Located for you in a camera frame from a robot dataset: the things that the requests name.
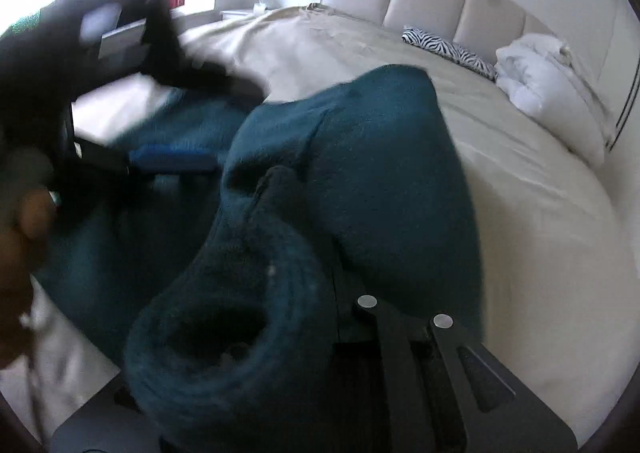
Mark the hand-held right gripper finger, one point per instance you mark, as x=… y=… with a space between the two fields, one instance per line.
x=400 y=358

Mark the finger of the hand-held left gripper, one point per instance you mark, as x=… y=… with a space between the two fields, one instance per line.
x=195 y=68
x=100 y=435

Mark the dark green knit sweater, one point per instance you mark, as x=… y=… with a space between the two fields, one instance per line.
x=360 y=158

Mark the person's left hand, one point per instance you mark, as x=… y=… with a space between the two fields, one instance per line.
x=30 y=220

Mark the white nightstand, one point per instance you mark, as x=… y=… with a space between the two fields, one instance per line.
x=237 y=14

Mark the tissue box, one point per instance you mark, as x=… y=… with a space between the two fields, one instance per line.
x=261 y=5

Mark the bed with beige sheet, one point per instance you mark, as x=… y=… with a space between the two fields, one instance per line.
x=525 y=233

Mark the zebra print pillow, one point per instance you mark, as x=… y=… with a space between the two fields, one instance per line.
x=450 y=50

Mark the white folded duvet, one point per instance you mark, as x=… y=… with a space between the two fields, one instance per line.
x=550 y=83

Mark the white wardrobe with black stripes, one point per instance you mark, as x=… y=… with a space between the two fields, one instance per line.
x=627 y=98

